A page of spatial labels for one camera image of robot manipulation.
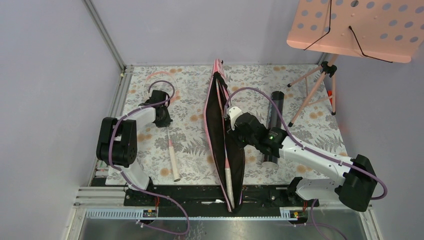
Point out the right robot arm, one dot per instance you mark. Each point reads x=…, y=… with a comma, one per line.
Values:
x=351, y=181

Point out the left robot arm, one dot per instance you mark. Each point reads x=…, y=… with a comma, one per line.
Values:
x=117, y=143

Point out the black shuttlecock tube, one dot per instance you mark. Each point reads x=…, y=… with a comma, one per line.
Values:
x=273, y=120

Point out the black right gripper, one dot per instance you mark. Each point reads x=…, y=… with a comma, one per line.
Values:
x=234, y=133

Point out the floral patterned table mat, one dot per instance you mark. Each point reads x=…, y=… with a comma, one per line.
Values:
x=180, y=154

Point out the pink perforated music stand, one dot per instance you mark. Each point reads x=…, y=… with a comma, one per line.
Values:
x=389, y=31

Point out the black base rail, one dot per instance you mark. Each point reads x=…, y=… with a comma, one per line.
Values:
x=208, y=201

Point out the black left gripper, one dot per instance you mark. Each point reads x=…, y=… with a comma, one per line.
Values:
x=166, y=121

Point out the pink badminton racket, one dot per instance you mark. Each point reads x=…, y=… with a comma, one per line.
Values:
x=172, y=154
x=227, y=169

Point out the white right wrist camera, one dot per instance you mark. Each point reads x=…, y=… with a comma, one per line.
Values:
x=233, y=113

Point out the pink sport racket bag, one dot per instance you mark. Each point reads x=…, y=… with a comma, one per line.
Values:
x=228, y=157

